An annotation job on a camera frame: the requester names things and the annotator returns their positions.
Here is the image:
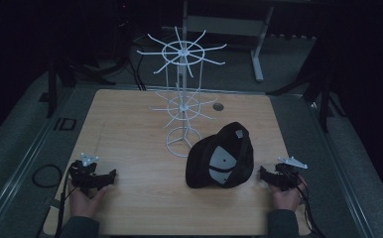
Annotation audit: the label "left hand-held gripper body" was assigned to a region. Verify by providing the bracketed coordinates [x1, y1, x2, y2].
[68, 152, 105, 196]

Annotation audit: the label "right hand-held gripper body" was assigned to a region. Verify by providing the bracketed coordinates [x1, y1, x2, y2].
[270, 156, 309, 192]

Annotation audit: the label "black baseball cap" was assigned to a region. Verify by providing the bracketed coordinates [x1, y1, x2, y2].
[185, 121, 255, 189]

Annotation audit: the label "white wire display rack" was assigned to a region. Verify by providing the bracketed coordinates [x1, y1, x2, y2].
[136, 26, 228, 159]

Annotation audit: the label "person's right hand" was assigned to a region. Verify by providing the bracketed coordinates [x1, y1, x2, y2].
[267, 175, 308, 213]

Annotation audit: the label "person's left hand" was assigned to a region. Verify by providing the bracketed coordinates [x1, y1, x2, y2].
[67, 179, 110, 219]

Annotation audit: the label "black tripod stand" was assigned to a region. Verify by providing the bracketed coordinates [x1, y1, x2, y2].
[266, 36, 347, 134]
[39, 19, 117, 119]

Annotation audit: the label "black cable loop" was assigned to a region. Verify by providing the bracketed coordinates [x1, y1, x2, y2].
[31, 164, 64, 189]

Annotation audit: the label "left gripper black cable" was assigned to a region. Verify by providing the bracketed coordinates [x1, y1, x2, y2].
[54, 163, 81, 238]

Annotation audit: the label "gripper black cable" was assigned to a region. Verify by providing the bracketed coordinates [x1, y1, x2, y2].
[54, 163, 81, 238]
[290, 172, 326, 238]

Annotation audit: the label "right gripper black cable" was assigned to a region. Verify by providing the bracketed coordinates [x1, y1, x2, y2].
[290, 172, 326, 238]

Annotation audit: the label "black floor socket frame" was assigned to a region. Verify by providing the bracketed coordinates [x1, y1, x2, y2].
[53, 117, 77, 132]

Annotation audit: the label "black floor cables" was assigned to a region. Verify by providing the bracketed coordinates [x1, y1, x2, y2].
[79, 39, 148, 92]

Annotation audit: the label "grey metal desk frame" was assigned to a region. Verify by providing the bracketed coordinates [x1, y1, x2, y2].
[161, 0, 317, 83]

